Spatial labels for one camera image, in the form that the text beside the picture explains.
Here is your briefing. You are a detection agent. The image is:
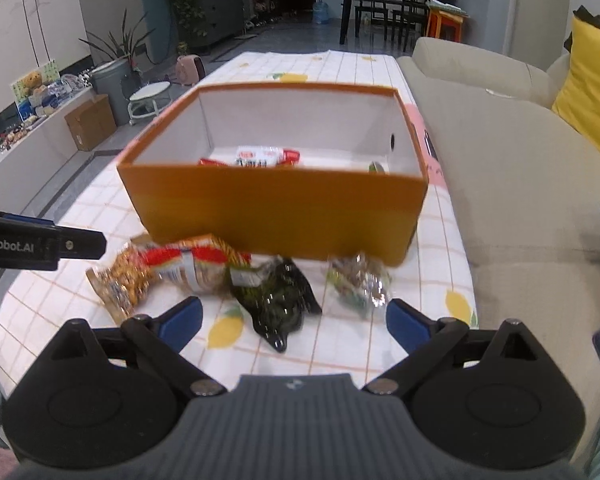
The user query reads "golden peanut snack bag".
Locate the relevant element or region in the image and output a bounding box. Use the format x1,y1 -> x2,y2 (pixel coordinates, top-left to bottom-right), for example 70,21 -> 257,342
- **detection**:
85,244 -> 157,325

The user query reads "orange red snack bag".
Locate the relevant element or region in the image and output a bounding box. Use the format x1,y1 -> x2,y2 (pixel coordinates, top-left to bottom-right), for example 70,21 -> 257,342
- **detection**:
134,234 -> 251,295

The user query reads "clear green candy bag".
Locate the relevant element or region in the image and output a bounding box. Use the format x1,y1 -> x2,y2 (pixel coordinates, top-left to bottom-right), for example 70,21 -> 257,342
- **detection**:
326,252 -> 391,318

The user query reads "black green snack pouch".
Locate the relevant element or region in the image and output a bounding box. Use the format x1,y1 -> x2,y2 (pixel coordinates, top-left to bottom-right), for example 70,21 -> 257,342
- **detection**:
227,257 -> 323,353

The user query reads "green sausage stick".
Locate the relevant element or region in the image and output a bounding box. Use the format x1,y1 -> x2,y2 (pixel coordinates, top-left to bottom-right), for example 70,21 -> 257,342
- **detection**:
368,162 -> 385,174

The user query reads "red chip packet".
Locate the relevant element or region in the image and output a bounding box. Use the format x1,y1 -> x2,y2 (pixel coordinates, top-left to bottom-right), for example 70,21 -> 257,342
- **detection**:
197,158 -> 228,167

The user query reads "white spicy strips packet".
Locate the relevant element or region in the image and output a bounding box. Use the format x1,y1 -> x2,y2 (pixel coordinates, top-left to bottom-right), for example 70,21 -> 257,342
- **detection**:
234,145 -> 285,167

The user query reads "red dried meat snack bag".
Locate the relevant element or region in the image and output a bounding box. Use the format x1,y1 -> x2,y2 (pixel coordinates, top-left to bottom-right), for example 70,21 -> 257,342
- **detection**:
279,150 -> 300,165

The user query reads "white tv console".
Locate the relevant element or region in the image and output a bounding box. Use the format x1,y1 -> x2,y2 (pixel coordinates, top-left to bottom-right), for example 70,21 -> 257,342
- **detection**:
0,88 -> 95,214

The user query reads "brown cardboard box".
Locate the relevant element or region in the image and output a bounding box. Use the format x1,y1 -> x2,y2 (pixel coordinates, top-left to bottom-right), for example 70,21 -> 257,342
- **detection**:
65,94 -> 117,152

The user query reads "teddy bear toy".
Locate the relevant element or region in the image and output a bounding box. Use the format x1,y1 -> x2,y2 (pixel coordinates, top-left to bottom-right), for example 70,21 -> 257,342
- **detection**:
21,70 -> 45,98

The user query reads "beige sofa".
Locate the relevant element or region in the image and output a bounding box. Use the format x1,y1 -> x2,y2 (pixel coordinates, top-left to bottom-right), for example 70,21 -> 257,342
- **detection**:
398,37 -> 600,465

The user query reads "orange cardboard box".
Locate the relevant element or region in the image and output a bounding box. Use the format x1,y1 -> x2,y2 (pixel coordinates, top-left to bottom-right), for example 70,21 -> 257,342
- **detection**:
117,81 -> 429,266

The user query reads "grey trash bin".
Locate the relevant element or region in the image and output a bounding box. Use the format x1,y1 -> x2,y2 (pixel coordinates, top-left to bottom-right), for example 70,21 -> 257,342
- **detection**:
91,58 -> 131,126

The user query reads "white round stool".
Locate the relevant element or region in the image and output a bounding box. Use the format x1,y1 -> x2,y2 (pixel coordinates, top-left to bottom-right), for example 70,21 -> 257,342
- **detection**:
128,81 -> 173,125

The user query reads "potted green plant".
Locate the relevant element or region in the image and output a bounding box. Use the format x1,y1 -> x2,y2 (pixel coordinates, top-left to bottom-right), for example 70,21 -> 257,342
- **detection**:
79,10 -> 155,74

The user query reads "pink small heater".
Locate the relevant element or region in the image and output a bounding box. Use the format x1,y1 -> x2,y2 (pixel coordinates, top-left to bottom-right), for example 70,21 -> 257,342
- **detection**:
175,54 -> 206,86

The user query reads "yellow cushion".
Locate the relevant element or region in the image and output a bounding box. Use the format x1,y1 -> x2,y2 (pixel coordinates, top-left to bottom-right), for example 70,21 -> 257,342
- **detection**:
552,16 -> 600,151

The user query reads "dark drawer cabinet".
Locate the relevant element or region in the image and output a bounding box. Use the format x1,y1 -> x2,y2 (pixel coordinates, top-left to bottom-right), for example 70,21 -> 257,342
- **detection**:
189,0 -> 244,51

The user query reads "orange stool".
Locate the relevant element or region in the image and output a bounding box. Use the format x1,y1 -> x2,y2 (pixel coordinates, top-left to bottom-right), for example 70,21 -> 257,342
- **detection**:
425,9 -> 465,42

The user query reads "dark dining table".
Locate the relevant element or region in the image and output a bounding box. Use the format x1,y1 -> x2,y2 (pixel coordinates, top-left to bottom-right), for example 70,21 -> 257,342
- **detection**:
339,0 -> 448,46

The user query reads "blue water jug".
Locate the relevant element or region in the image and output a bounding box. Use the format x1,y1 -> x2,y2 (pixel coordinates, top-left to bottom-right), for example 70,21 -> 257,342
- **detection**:
312,0 -> 330,25

